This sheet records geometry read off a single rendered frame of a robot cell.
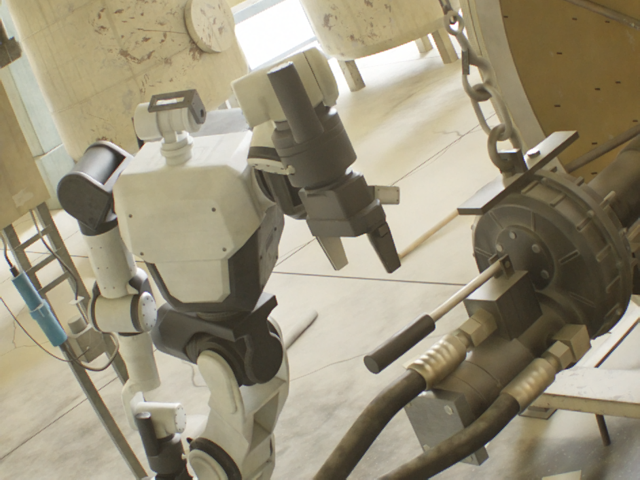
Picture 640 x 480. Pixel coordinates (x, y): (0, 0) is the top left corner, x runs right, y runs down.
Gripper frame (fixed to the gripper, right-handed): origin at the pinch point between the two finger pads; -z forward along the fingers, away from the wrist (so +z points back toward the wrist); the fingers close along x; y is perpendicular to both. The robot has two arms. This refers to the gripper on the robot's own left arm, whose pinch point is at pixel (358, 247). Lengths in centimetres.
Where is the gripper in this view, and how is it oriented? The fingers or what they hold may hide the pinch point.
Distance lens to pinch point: 139.5
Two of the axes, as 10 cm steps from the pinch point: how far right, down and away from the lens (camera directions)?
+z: -3.9, -8.7, -3.0
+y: 7.0, -4.9, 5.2
